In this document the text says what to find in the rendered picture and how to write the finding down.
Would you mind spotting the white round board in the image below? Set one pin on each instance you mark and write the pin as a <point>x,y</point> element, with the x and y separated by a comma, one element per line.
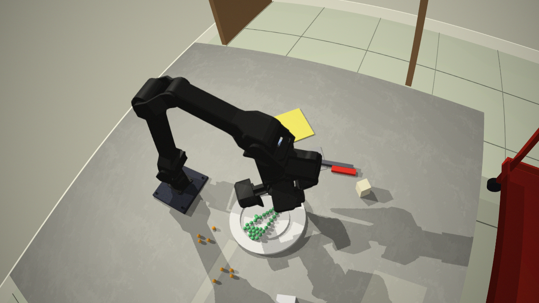
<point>283,232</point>

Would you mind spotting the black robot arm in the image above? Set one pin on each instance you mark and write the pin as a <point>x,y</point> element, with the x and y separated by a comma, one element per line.
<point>255,132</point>

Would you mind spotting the cream cube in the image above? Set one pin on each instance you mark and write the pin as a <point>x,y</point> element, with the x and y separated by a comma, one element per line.
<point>363,187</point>

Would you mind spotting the yellow flat rectangular board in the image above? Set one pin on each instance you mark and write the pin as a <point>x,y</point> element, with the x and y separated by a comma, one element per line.
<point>296,123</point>

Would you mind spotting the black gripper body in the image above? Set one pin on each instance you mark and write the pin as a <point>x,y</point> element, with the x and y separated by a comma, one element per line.
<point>246,193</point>

